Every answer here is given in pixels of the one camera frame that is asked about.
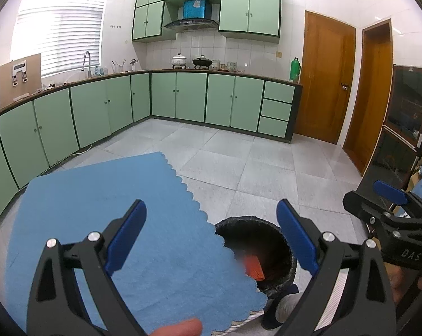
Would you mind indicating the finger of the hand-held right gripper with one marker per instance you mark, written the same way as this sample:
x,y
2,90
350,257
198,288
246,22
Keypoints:
x,y
389,189
361,206

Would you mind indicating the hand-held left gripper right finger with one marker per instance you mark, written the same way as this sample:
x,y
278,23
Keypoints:
x,y
296,238

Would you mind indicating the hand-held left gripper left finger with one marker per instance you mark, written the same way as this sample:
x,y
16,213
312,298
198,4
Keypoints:
x,y
127,238

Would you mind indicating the black waste bin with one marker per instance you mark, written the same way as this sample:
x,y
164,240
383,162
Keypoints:
x,y
253,238

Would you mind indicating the orange foam fruit net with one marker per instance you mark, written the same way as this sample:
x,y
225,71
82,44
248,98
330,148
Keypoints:
x,y
254,267

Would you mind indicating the person's right hand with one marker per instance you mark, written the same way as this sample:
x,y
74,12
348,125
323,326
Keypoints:
x,y
400,283

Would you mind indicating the person's left hand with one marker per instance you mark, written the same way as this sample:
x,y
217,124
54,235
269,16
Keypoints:
x,y
179,327

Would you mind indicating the blue scalloped table mat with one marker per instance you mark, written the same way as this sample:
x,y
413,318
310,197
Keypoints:
x,y
92,199

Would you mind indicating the striped tablecloth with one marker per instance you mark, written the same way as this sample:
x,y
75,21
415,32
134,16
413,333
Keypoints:
x,y
239,323

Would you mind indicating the wooden door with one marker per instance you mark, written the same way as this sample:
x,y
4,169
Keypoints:
x,y
323,84

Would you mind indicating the green lower kitchen cabinets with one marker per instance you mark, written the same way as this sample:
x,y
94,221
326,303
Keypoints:
x,y
92,108

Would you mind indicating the green bottle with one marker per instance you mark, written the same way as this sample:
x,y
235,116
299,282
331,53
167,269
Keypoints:
x,y
295,71

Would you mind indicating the utensil holder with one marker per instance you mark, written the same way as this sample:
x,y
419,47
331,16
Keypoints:
x,y
118,68

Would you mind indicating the steel kitchen faucet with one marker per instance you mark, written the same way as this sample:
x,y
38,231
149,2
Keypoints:
x,y
87,59

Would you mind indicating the white cooking pot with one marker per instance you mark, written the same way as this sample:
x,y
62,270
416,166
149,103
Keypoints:
x,y
179,61

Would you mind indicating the group of small jars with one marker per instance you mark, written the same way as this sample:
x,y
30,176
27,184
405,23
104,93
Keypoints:
x,y
228,66

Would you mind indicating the black wok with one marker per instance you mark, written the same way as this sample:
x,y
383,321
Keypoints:
x,y
202,63

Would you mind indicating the cardboard box with purifier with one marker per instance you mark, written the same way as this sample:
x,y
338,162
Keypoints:
x,y
8,84

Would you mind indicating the white window blind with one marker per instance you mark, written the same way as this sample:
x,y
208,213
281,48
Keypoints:
x,y
57,28

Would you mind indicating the range hood with blue film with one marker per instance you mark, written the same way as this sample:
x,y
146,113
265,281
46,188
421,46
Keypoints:
x,y
197,8

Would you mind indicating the green upper wall cabinets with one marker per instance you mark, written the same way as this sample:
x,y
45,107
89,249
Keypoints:
x,y
249,10

